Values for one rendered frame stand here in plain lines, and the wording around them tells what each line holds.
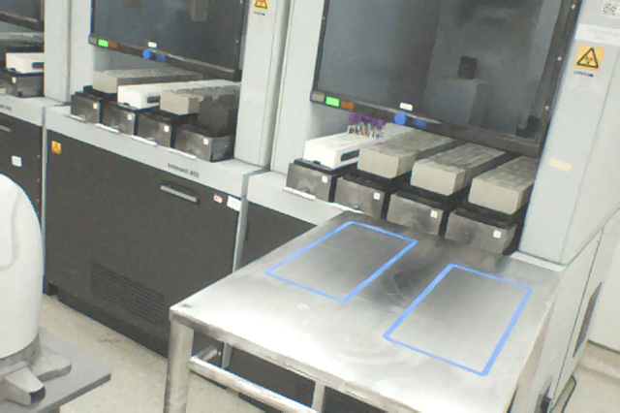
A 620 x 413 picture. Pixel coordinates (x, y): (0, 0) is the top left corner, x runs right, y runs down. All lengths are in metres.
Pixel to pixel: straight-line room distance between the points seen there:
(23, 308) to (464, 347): 0.59
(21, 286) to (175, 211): 1.18
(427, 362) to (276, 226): 1.00
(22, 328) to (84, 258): 1.49
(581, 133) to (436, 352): 0.77
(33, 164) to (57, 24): 0.48
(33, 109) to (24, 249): 1.61
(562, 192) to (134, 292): 1.38
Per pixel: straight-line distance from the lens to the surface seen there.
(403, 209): 1.65
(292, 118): 1.88
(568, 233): 1.63
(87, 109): 2.30
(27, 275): 0.95
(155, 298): 2.25
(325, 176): 1.74
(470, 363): 0.96
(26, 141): 2.58
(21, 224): 0.94
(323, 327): 0.96
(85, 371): 1.05
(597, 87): 1.57
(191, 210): 2.05
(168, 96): 2.15
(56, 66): 2.55
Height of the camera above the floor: 1.28
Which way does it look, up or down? 18 degrees down
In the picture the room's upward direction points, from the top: 8 degrees clockwise
